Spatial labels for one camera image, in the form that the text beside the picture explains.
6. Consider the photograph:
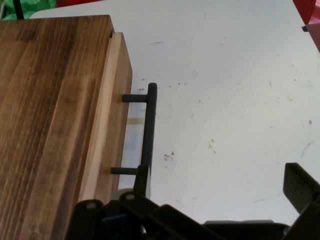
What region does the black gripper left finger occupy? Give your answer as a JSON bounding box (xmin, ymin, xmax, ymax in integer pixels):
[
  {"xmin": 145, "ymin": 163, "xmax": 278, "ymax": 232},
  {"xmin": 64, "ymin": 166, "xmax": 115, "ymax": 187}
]
[{"xmin": 65, "ymin": 163, "xmax": 223, "ymax": 240}]

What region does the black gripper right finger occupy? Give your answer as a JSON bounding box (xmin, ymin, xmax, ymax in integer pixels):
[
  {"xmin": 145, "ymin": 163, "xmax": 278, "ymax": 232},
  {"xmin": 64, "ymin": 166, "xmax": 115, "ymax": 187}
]
[{"xmin": 283, "ymin": 162, "xmax": 320, "ymax": 240}]

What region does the light wooden drawer black handle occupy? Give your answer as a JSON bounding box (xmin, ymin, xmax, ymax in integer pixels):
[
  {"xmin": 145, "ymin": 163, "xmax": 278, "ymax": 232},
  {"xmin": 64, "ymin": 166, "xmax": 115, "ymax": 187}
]
[{"xmin": 78, "ymin": 31, "xmax": 158, "ymax": 201}]

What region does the beige tape strip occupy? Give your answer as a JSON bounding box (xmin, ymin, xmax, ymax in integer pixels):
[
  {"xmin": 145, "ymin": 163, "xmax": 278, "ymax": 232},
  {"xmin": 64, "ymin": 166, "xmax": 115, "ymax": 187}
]
[{"xmin": 126, "ymin": 116, "xmax": 146, "ymax": 126}]

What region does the dark wooden cabinet box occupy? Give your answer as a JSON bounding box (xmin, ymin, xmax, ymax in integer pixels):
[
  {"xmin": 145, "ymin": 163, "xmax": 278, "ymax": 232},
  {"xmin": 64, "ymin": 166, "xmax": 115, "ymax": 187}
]
[{"xmin": 0, "ymin": 14, "xmax": 113, "ymax": 240}]

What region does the large red foam block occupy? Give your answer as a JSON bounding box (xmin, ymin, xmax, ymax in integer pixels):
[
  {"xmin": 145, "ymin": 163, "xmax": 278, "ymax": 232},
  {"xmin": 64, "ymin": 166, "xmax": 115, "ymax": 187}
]
[{"xmin": 56, "ymin": 0, "xmax": 103, "ymax": 8}]

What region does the green foam block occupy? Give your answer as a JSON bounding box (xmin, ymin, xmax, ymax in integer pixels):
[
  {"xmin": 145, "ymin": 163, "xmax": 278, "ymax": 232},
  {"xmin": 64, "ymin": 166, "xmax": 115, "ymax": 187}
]
[{"xmin": 0, "ymin": 0, "xmax": 57, "ymax": 21}]

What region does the black tripod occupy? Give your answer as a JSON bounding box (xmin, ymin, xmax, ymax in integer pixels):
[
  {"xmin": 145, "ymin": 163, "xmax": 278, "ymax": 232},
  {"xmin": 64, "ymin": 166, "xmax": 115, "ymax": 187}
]
[{"xmin": 13, "ymin": 0, "xmax": 26, "ymax": 20}]

